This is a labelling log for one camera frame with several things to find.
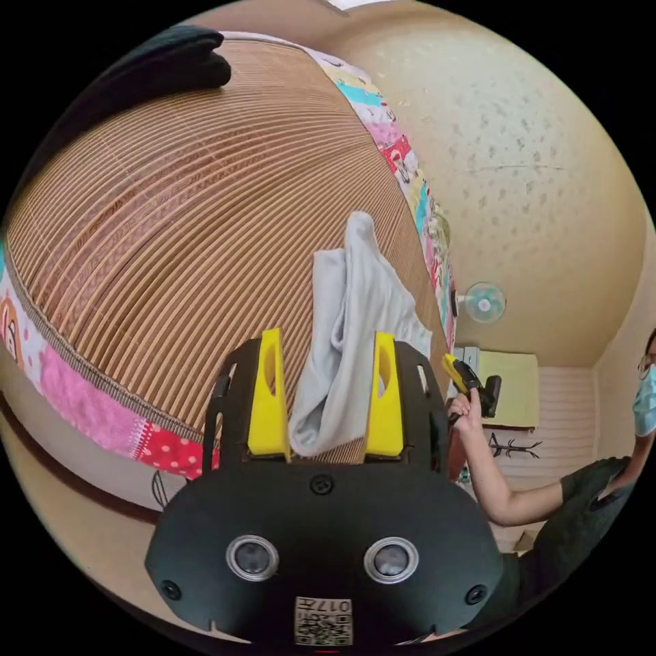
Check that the person's body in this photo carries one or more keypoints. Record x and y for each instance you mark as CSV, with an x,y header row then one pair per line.
x,y
579,517

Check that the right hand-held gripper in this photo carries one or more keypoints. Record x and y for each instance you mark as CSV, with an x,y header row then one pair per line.
x,y
475,383

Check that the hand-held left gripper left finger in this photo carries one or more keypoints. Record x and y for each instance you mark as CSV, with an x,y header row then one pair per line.
x,y
266,410

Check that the yellow curtain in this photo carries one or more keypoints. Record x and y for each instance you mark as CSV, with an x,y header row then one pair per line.
x,y
512,394

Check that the person's right hand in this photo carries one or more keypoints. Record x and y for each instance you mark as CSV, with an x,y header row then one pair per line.
x,y
467,412

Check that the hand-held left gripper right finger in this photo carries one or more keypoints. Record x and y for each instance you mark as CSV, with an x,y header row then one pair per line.
x,y
385,425

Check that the pile of clothes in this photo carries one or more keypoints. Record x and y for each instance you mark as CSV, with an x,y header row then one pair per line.
x,y
164,66

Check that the bed with woven mat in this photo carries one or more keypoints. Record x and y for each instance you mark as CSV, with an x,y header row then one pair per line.
x,y
195,241

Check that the person's right forearm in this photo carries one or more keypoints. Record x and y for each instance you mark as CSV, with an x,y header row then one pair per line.
x,y
494,476

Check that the black coat rack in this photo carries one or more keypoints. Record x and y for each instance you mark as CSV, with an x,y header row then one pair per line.
x,y
512,447

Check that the wall fan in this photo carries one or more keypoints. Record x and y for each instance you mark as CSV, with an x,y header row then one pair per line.
x,y
484,302

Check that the white long sleeve shirt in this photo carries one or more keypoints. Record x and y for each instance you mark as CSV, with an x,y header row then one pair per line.
x,y
353,318

